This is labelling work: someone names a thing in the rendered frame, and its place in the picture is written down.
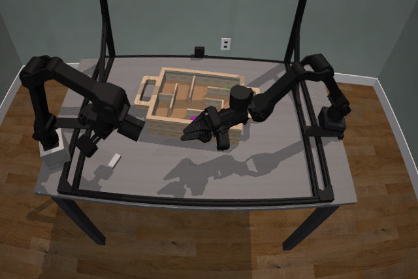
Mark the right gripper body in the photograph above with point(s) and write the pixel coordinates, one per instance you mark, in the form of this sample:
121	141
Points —
86	144

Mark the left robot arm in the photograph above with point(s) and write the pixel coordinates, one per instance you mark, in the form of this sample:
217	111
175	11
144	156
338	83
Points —
242	99

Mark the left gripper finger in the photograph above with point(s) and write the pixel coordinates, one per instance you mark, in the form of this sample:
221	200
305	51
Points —
198	124
193	136

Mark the wooden maze board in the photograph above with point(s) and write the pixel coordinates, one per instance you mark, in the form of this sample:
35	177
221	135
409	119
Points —
180	95

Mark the white rectangular block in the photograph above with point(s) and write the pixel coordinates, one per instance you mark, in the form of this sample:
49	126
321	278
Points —
114	161

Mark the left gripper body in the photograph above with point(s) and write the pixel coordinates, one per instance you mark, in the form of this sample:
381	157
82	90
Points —
215	122

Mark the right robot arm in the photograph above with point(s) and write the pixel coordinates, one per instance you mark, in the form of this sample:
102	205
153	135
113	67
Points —
109	102

